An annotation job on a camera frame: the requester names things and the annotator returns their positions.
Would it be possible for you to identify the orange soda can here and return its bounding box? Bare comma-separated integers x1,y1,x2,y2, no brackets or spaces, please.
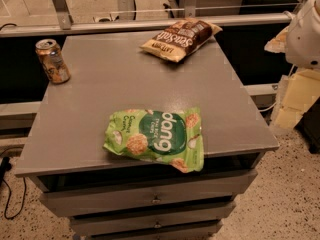
35,39,71,84

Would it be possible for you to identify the black floor cable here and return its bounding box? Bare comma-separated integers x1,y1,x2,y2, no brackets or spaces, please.
0,147,28,220

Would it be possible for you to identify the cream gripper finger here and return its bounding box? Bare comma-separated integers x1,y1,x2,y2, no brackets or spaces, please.
264,27,288,53
272,68,320,129

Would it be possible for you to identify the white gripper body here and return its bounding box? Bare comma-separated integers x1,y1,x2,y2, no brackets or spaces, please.
285,0,320,69

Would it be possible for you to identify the white hanging cable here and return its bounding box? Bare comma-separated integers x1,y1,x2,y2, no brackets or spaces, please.
258,63,296,114

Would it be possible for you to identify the grey metal rail frame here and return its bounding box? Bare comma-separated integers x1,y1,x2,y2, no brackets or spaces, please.
0,0,307,37

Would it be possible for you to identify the grey drawer cabinet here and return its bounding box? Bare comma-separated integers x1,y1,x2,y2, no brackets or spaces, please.
16,32,278,240

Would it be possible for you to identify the brown sea salt chip bag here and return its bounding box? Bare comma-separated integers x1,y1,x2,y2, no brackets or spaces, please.
140,18,222,63

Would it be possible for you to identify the green rice chip bag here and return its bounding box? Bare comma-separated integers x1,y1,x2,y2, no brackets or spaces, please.
103,107,204,173

